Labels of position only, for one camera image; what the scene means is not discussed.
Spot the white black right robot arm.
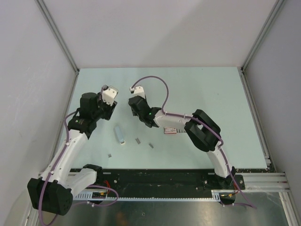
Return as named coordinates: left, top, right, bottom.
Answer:
left=128, top=96, right=235, bottom=189

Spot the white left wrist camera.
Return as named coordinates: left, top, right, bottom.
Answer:
left=101, top=85, right=119, bottom=106

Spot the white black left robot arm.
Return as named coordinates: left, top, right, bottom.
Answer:
left=27, top=87, right=118, bottom=216

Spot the light blue stapler cover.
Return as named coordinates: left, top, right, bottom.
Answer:
left=114, top=126, right=125, bottom=145

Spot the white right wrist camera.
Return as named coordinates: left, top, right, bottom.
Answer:
left=129, top=86, right=146, bottom=99

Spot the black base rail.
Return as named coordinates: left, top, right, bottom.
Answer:
left=94, top=169, right=245, bottom=199

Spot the red white staple box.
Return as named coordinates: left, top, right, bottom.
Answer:
left=164, top=127, right=186, bottom=135

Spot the white cable duct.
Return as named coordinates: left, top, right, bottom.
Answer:
left=75, top=189, right=222, bottom=202

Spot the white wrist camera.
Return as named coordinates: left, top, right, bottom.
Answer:
left=129, top=86, right=146, bottom=99
left=101, top=85, right=119, bottom=106

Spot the aluminium frame rail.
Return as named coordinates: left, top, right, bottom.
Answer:
left=239, top=173, right=290, bottom=193

